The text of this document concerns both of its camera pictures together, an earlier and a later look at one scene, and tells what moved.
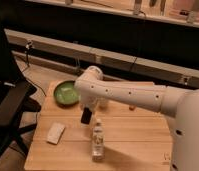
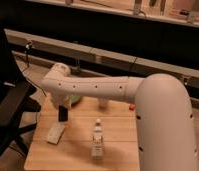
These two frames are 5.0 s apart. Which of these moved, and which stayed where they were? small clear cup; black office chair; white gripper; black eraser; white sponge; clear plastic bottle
Moved: black eraser; white gripper
Stayed: small clear cup; white sponge; black office chair; clear plastic bottle
